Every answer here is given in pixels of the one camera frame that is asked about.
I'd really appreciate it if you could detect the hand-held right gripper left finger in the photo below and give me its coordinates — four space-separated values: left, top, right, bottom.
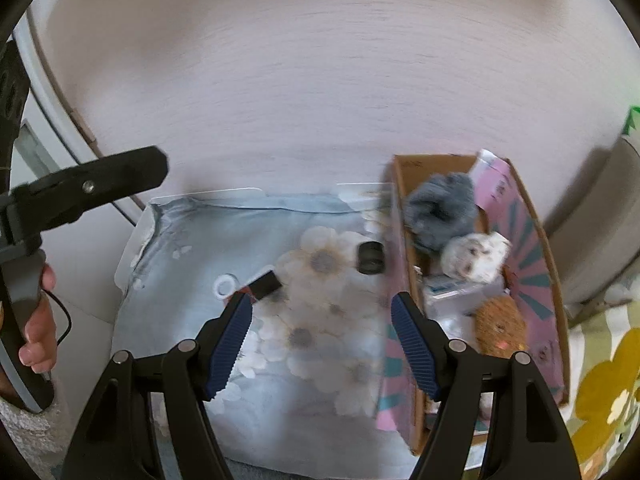
60 290 253 480

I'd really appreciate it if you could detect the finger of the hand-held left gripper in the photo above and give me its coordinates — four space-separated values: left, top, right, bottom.
10 146 170 247

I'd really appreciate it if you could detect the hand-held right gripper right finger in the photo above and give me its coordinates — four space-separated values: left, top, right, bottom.
390 290 583 480

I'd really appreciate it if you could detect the blue and white packet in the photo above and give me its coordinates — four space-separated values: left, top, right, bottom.
422 275 503 311

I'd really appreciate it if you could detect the brown round plush toy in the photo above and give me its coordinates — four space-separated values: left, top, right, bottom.
472 294 531 358

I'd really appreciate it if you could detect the white plush toy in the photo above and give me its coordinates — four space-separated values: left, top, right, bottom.
440 232 513 281

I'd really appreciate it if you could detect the cardboard box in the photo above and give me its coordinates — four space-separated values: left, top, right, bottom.
375 152 571 456

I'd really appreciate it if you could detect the person's left hand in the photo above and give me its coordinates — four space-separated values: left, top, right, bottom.
19 264 58 369

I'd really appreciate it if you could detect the black and red flat object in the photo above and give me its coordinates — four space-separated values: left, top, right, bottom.
237 270 282 306

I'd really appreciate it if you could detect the small black round object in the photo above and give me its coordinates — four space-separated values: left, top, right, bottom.
356 241 386 276

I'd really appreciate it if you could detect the pale floral table cloth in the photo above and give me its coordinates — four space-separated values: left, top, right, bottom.
112 187 416 476

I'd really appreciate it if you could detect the yellow floral blanket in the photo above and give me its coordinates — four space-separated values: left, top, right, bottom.
565 295 640 466

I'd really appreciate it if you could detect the thin black cable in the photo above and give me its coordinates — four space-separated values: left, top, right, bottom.
44 289 74 347

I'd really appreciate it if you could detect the white door frame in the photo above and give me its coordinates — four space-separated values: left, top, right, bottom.
12 10 146 226

